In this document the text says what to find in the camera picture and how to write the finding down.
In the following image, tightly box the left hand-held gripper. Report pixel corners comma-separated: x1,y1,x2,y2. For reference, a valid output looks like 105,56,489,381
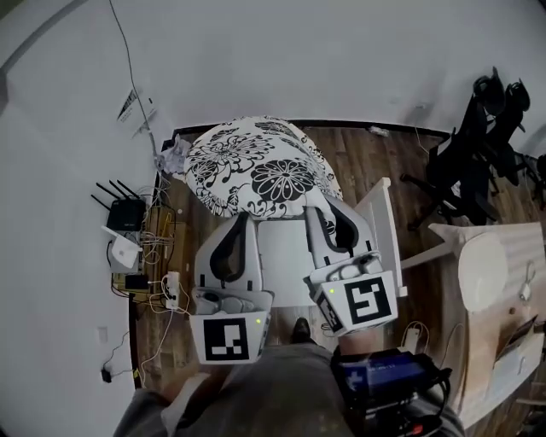
188,211,275,366

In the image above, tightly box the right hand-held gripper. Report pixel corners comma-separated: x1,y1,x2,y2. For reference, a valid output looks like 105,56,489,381
302,196,400,339

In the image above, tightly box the white wooden chair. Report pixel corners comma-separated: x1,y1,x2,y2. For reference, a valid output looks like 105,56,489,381
254,176,410,309

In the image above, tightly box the floral black and white cushion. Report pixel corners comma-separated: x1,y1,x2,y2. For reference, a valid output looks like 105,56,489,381
183,114,345,221

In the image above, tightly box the person's left forearm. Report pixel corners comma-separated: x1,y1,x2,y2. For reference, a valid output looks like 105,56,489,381
161,361,232,403

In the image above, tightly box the person's right forearm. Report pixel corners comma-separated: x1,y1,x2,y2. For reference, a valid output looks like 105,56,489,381
338,325,388,356

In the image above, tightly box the cardboard box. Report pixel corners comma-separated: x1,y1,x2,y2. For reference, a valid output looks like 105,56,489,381
110,220,189,305

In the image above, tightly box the white power strip with plugs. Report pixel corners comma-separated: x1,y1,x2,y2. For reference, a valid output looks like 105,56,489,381
163,270,181,312

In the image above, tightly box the white wooden table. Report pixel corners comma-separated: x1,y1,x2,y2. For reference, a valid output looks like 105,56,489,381
399,220,546,430

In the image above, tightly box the small black box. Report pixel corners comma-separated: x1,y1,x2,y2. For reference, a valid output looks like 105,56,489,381
124,274,151,292

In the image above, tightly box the person's black shoe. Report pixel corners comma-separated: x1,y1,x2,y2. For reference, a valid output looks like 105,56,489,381
290,317,313,346

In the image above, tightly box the white router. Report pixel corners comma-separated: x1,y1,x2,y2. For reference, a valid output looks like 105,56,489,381
101,224,145,271

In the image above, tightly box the black router with antennas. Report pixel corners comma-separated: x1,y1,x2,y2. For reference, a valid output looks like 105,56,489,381
90,178,148,232

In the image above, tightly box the crumpled white paper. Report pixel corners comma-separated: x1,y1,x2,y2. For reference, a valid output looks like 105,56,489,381
159,135,192,175

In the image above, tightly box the white power adapter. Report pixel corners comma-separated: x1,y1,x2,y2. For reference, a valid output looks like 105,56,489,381
402,322,430,354

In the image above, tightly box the person's gray shirt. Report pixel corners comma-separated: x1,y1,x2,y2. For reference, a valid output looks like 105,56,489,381
113,342,467,437

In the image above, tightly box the white round plate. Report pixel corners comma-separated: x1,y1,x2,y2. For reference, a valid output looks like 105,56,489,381
457,231,510,316

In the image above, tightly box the person's white sleeve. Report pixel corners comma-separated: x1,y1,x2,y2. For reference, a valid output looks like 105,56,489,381
159,370,211,433

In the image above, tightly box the checked tablecloth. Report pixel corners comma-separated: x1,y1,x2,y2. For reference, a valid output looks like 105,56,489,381
450,220,546,429

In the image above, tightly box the silver laptop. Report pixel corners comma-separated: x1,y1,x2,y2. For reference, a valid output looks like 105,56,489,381
489,312,546,394

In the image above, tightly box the long white cable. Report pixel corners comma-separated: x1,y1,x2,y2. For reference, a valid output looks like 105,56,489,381
139,293,192,386

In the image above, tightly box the white wall vent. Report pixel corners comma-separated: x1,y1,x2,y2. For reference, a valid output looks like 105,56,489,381
114,87,159,138

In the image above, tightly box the white charger with cable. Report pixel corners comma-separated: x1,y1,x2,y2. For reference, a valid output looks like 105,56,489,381
518,259,535,303

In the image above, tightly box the thin wall cable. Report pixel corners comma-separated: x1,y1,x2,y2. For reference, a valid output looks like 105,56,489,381
107,0,158,160

